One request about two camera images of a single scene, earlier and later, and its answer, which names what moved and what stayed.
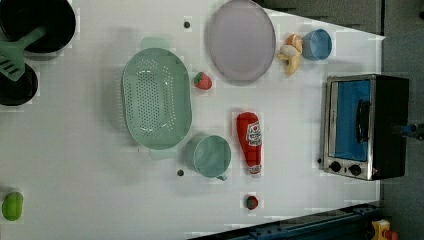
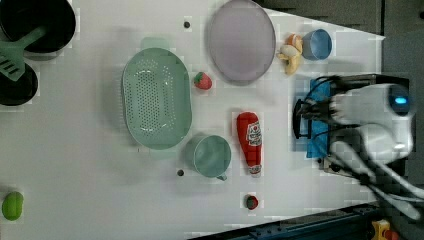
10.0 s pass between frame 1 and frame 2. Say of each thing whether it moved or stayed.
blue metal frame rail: stayed
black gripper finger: moved
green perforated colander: stayed
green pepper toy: stayed
